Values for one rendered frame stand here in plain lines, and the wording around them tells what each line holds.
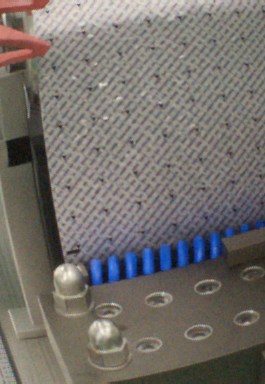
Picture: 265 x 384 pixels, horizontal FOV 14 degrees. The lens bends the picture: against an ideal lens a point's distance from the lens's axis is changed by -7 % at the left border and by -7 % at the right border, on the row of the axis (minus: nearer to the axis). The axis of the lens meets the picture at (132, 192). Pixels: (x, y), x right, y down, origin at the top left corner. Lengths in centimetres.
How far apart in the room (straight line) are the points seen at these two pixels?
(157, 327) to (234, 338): 7
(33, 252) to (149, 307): 19
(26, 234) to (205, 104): 23
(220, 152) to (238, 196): 5
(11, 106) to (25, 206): 11
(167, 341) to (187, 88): 23
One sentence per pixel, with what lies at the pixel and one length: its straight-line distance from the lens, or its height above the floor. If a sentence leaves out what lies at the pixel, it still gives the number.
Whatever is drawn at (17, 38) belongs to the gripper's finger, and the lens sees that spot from 80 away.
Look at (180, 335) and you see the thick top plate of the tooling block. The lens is 88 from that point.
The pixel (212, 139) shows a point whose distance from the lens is 97.
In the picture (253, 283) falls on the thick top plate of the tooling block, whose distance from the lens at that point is 93.
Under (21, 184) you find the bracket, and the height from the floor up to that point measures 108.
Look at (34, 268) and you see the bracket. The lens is 108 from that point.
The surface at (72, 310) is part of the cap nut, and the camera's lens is 92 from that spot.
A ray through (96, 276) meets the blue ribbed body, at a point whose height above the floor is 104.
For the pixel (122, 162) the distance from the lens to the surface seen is 95.
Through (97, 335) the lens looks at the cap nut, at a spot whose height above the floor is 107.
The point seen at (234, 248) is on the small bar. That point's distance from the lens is 96.
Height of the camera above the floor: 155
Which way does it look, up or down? 28 degrees down
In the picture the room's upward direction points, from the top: 7 degrees counter-clockwise
